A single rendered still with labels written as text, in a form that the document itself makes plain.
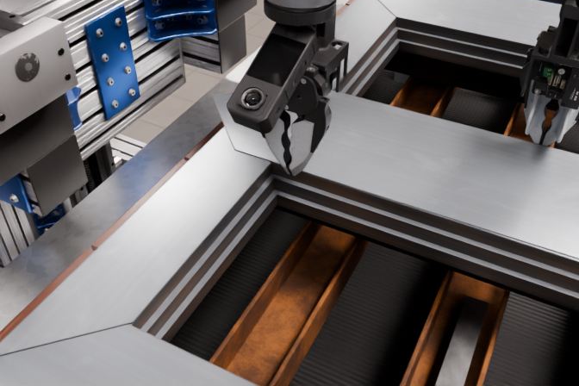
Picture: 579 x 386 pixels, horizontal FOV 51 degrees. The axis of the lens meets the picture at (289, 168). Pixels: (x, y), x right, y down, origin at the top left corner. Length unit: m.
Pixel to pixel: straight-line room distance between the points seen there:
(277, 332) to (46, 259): 0.35
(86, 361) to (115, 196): 0.47
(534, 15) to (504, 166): 0.44
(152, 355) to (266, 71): 0.28
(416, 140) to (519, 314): 0.37
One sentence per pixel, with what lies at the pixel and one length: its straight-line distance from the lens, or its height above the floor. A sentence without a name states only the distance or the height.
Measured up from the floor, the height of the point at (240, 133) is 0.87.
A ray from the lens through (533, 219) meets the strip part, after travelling 0.71.
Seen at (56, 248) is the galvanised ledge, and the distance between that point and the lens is 0.95.
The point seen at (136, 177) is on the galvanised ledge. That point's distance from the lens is 1.03.
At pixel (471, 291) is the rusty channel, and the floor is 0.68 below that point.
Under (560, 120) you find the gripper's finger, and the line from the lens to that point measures 0.80.
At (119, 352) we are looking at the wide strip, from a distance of 0.57.
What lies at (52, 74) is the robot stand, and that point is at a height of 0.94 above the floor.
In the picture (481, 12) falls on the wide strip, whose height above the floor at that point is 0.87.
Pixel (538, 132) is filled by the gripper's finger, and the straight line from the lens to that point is 0.82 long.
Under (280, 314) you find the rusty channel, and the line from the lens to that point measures 0.81.
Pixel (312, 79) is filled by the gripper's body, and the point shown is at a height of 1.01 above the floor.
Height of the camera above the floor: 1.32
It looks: 39 degrees down
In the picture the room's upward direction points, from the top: straight up
